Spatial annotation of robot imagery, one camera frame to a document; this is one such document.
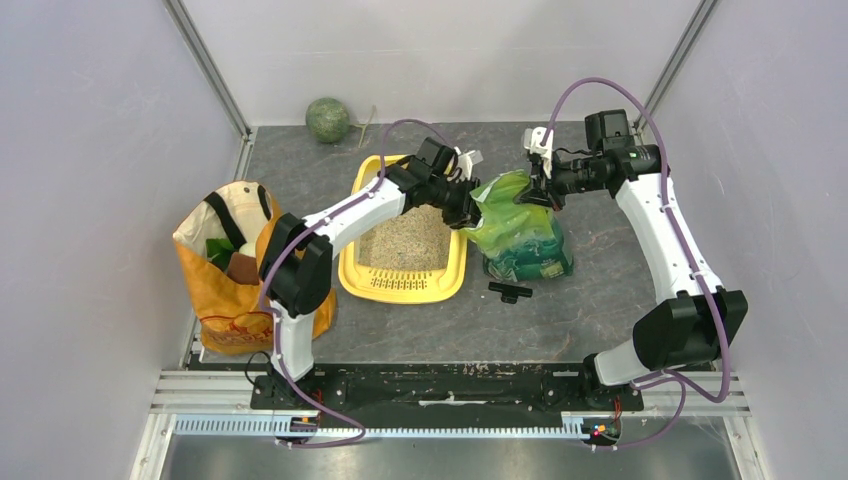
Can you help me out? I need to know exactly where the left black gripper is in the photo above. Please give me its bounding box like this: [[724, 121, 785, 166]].
[[427, 177, 495, 239]]

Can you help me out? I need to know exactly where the green litter bag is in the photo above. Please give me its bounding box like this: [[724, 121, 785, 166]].
[[463, 170, 574, 282]]

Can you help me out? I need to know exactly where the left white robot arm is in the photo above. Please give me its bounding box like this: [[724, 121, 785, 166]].
[[259, 137, 483, 409]]

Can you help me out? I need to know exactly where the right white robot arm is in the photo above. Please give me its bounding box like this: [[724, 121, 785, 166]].
[[516, 110, 748, 409]]

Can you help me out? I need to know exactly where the yellow litter box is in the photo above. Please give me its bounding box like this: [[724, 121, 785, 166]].
[[337, 154, 470, 305]]

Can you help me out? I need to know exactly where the black bag clip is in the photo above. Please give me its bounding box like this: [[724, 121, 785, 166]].
[[488, 282, 533, 304]]

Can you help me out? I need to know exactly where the green round ball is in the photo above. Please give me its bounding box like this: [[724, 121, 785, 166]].
[[305, 97, 350, 144]]

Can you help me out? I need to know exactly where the orange shopping bag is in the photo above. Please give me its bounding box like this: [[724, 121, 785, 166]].
[[172, 181, 337, 356]]

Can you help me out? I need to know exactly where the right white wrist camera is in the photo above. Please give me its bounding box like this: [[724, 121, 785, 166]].
[[522, 127, 553, 179]]

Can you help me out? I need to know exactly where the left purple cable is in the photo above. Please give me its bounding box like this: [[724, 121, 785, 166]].
[[256, 119, 458, 450]]

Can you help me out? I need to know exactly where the purple cable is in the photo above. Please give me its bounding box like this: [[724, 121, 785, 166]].
[[256, 119, 458, 450], [548, 76, 733, 453]]

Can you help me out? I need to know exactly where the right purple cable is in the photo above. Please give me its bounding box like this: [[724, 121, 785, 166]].
[[548, 76, 733, 453]]

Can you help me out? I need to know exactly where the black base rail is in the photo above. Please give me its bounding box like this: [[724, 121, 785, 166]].
[[250, 362, 644, 430]]

